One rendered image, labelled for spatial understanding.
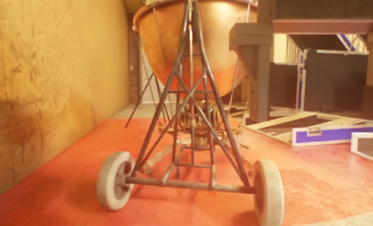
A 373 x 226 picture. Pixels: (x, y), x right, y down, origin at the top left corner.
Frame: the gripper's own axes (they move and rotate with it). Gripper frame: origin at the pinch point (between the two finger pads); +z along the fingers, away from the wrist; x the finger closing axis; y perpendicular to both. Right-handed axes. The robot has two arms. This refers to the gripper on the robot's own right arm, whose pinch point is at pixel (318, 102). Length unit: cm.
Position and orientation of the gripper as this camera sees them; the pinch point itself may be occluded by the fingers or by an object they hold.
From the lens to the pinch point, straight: 25.5
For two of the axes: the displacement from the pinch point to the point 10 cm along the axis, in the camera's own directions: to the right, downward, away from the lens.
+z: 0.0, 10.0, 0.9
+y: -0.2, 0.9, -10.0
